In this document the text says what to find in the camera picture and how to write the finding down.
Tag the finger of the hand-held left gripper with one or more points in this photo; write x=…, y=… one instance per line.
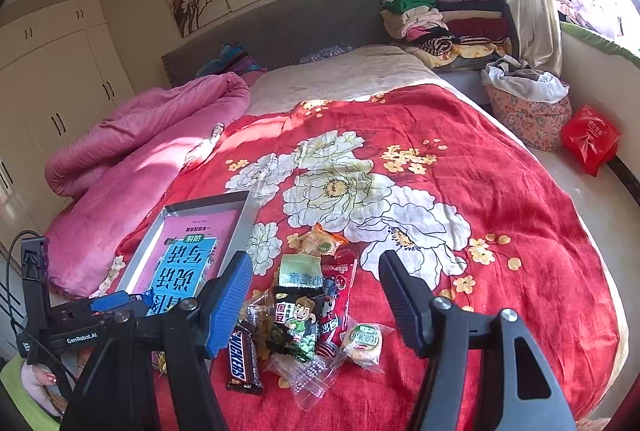
x=109, y=301

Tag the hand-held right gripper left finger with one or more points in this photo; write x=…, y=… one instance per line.
x=231, y=306

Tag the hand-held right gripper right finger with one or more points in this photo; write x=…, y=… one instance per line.
x=400, y=306

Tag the brown chocolate bar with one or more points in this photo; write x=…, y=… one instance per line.
x=243, y=356

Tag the black bean snack packet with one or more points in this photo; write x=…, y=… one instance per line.
x=295, y=316

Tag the red snack packet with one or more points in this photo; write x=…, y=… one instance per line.
x=337, y=281

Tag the grey metal tray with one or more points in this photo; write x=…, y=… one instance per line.
x=239, y=231

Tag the large clear plastic packet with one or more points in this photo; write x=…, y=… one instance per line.
x=307, y=381

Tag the small clear candy packet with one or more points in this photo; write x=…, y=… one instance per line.
x=255, y=311

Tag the round pastry packet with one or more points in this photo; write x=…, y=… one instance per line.
x=365, y=341

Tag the pale plush cloth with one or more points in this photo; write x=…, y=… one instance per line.
x=37, y=386

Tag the green cloth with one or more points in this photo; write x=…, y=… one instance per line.
x=12, y=386

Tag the pale green snack packet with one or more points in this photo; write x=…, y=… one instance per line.
x=300, y=273

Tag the pink and blue book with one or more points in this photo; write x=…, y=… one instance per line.
x=200, y=231

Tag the orange yellow snack packet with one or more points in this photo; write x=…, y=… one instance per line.
x=317, y=241

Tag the red floral blanket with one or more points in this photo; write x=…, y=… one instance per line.
x=475, y=211

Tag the pink quilt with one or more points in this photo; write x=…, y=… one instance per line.
x=125, y=151

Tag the cream wardrobe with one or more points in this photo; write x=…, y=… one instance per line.
x=50, y=76

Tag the floral fabric basket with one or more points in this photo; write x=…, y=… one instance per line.
x=530, y=111

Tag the beige bed sheet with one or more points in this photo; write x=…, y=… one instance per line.
x=340, y=76

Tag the blue striped pillow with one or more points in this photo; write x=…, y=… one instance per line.
x=230, y=58

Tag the red plastic bag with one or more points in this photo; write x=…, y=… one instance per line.
x=590, y=136

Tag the dark floral pillow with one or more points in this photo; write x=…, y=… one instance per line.
x=325, y=53

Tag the pile of folded clothes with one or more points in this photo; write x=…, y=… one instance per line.
x=450, y=21

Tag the grey bed headboard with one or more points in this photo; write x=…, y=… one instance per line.
x=300, y=21

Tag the green sill cushion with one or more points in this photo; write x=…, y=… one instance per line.
x=600, y=43

